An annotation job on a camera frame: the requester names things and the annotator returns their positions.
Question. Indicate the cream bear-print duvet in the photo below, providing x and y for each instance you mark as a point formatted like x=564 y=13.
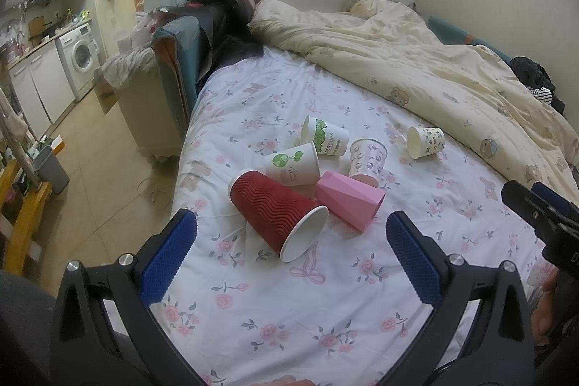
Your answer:
x=467 y=91

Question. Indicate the black striped clothing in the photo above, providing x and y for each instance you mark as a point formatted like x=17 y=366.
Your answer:
x=535 y=78

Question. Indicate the floral white bed sheet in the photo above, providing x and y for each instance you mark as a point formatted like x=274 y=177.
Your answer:
x=344 y=311

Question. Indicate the white cup green tree print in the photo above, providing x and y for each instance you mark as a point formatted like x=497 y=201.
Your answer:
x=297 y=166

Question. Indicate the white cup green band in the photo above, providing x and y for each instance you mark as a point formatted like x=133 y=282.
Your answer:
x=328 y=139

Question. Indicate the pink faceted plastic cup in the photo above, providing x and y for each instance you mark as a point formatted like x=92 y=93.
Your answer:
x=352 y=201

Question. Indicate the yellow wooden stool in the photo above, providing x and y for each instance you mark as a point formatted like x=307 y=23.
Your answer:
x=20 y=245

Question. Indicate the person's hand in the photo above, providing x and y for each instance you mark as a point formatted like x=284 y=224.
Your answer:
x=543 y=316

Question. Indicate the red ribbed paper cup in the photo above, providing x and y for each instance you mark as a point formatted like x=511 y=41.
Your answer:
x=287 y=221

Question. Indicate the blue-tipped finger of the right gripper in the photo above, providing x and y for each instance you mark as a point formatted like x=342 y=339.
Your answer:
x=554 y=220

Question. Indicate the pink patterned paper cup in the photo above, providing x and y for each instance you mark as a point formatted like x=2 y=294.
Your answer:
x=367 y=159

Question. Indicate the white kitchen cabinet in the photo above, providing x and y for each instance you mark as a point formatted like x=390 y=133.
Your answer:
x=42 y=88

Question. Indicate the grey trash bin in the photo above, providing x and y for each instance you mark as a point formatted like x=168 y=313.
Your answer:
x=49 y=169

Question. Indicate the small white dotted paper cup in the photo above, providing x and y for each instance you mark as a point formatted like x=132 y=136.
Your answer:
x=424 y=141

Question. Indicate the dark clothes pile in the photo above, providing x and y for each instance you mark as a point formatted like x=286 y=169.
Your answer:
x=225 y=24

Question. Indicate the white washing machine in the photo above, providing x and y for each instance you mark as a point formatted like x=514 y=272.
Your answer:
x=78 y=51

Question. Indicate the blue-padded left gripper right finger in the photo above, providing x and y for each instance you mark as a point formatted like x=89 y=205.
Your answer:
x=479 y=330

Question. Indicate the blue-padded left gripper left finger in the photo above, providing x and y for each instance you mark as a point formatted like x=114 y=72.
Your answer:
x=103 y=331

